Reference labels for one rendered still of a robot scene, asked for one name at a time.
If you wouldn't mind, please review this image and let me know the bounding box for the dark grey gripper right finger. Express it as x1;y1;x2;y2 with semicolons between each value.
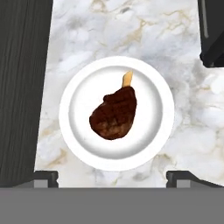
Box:
165;171;221;189

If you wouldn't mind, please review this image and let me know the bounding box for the brown steak with bone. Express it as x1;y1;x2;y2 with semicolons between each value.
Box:
88;70;138;141

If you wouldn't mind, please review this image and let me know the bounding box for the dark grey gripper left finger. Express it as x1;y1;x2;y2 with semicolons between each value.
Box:
13;171;60;189

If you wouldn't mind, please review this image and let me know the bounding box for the white round plate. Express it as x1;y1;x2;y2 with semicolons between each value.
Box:
58;55;176;172

